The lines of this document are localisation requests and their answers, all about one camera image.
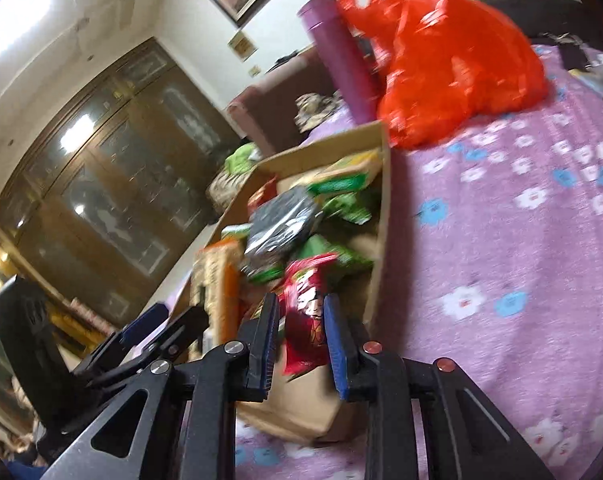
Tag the clear cracker packet green ends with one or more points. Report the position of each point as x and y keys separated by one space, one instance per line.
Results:
x=346 y=175

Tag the light green cloth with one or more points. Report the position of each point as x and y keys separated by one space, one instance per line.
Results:
x=241 y=157

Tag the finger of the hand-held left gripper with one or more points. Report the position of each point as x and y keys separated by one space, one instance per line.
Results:
x=141 y=326
x=181 y=327

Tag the brown sofa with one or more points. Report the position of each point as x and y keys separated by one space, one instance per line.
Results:
x=276 y=110

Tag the red plastic bag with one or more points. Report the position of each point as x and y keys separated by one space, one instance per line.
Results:
x=456 y=60

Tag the orange snack packet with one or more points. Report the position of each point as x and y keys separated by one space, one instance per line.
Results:
x=221 y=285

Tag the patterned cushion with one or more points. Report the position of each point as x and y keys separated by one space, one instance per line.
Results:
x=226 y=187

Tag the purple cylinder bottle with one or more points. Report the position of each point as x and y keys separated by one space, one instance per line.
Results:
x=341 y=60

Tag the printed booklet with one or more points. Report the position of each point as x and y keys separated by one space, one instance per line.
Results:
x=601 y=77

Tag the patterned cloth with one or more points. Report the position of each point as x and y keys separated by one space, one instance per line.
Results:
x=314 y=107

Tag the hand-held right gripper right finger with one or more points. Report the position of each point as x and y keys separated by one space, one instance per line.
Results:
x=337 y=350

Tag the small yellow wall sign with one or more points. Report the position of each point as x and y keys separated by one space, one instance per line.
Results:
x=242 y=46

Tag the bright red printed snack packet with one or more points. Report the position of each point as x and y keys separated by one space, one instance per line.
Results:
x=304 y=305

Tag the cardboard box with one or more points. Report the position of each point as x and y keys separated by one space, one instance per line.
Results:
x=301 y=410

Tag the wooden glass door cabinet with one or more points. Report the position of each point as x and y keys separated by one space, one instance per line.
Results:
x=106 y=185

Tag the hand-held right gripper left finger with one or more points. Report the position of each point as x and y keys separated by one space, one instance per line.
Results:
x=270 y=347

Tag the grey silver snack bag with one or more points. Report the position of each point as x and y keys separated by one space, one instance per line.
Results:
x=281 y=220

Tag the black cushion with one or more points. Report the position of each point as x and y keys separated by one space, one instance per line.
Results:
x=556 y=15

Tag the green snack packet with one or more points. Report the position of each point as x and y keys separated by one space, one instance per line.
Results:
x=349 y=207
x=331 y=255
x=261 y=272

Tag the purple floral blanket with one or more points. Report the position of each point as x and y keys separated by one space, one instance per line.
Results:
x=481 y=240

